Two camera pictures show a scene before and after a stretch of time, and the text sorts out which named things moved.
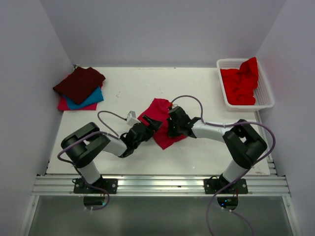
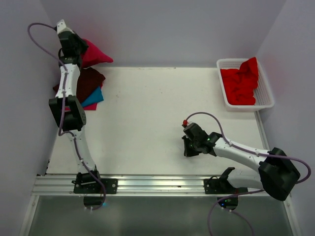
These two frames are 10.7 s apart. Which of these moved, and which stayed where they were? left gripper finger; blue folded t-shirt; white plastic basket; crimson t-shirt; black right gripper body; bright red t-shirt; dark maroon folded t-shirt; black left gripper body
Moved: crimson t-shirt; black left gripper body; left gripper finger; black right gripper body
Stayed: white plastic basket; dark maroon folded t-shirt; bright red t-shirt; blue folded t-shirt
